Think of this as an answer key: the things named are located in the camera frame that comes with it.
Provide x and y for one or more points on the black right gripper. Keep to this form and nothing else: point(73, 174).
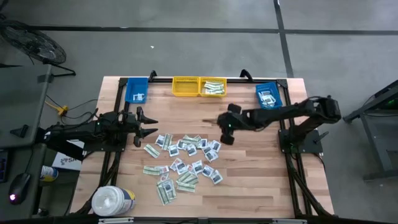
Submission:
point(234, 123)

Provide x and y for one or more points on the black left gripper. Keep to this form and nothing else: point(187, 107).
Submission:
point(130, 124)

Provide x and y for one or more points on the blue plastic basket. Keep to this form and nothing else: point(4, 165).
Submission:
point(278, 90)
point(132, 85)

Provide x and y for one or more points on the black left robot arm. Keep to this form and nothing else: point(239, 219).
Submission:
point(81, 130)

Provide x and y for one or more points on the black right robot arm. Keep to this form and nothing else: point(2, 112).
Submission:
point(280, 113)

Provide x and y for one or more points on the white wipes canister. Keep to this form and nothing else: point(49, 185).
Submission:
point(112, 200)

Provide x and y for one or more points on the white printed box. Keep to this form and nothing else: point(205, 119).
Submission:
point(66, 161)

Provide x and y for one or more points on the black diagonal brace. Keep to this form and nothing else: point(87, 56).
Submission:
point(62, 149)

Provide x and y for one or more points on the white yellow can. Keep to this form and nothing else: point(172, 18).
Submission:
point(48, 172)

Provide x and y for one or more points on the grey desk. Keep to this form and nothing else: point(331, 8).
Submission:
point(18, 99)

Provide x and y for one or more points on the black floor fan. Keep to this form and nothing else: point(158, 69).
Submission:
point(34, 43)

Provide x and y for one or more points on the black computer mouse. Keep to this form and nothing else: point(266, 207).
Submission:
point(19, 186)

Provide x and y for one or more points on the dark keyboard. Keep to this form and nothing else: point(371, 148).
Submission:
point(3, 165)

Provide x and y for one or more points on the grey metal cart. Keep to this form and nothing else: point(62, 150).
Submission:
point(373, 124)

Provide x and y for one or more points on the black frame clamp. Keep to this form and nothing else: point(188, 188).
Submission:
point(152, 74)
point(245, 74)

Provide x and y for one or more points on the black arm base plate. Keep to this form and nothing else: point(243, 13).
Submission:
point(311, 146)
point(99, 148)

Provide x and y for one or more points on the silver bracket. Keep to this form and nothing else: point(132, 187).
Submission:
point(115, 221)
point(289, 221)

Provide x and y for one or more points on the black desk bracket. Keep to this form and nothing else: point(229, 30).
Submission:
point(20, 130)

